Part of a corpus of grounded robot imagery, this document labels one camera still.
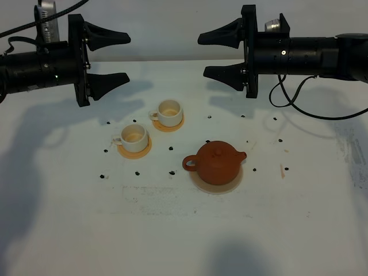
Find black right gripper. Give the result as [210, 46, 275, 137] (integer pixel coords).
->
[197, 5, 290, 98]

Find beige round teapot coaster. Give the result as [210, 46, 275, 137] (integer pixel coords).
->
[189, 167, 243, 195]

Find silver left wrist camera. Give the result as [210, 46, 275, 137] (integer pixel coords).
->
[33, 0, 60, 44]

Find orange coaster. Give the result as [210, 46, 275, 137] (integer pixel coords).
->
[117, 137, 152, 159]
[152, 116, 185, 132]

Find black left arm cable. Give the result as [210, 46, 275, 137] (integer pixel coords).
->
[0, 0, 90, 55]

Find white teacup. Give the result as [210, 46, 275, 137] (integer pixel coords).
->
[148, 99, 183, 128]
[112, 124, 148, 153]

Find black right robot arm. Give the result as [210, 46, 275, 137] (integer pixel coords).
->
[198, 5, 367, 98]

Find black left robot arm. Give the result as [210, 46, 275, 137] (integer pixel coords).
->
[1, 14, 131, 107]

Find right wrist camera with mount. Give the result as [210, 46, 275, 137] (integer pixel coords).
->
[264, 13, 290, 34]

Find white teacup far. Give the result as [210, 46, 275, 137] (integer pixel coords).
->
[148, 99, 183, 128]

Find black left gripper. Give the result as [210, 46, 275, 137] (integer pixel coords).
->
[36, 14, 131, 107]

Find brown clay teapot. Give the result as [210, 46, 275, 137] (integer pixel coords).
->
[182, 141, 247, 186]

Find orange coaster far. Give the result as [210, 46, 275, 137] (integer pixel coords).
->
[152, 116, 185, 132]

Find white teacup near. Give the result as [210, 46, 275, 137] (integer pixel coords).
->
[112, 124, 148, 153]

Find orange coaster near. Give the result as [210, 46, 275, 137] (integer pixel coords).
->
[117, 137, 152, 159]

